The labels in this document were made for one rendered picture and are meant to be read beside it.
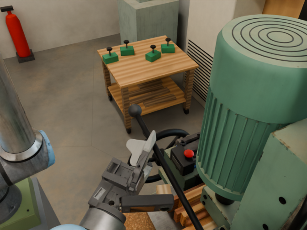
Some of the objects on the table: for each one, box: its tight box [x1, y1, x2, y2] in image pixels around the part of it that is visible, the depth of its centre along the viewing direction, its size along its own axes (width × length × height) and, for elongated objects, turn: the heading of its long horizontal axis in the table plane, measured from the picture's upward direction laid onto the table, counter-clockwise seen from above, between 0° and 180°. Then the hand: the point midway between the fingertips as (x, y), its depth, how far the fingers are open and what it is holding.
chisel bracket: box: [200, 185, 241, 230], centre depth 69 cm, size 7×14×8 cm, turn 27°
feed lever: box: [128, 104, 204, 230], centre depth 55 cm, size 5×32×36 cm
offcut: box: [156, 184, 172, 194], centre depth 81 cm, size 5×4×4 cm
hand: (155, 148), depth 68 cm, fingers open, 14 cm apart
